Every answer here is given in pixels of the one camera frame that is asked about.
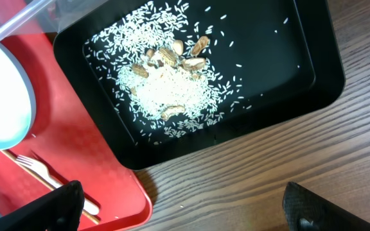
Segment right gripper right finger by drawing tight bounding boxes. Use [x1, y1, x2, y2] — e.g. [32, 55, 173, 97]
[282, 182, 370, 231]

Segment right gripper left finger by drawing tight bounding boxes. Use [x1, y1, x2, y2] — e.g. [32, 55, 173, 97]
[0, 180, 85, 231]

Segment wooden chopstick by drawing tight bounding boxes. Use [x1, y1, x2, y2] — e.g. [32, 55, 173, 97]
[1, 150, 100, 225]

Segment white plastic fork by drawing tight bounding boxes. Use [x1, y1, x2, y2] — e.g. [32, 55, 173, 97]
[16, 155, 100, 215]

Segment light blue round plate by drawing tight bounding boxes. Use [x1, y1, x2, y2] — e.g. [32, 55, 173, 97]
[0, 43, 37, 150]

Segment rice and peanut scraps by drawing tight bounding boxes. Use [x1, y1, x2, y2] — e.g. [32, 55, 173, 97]
[83, 1, 306, 145]

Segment clear plastic waste bin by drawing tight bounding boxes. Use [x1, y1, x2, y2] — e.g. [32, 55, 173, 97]
[0, 0, 106, 41]

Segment red plastic serving tray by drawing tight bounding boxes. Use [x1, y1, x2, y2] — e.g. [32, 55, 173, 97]
[0, 20, 153, 230]

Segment black rectangular tray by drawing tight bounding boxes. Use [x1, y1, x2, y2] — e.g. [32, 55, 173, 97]
[53, 0, 346, 170]

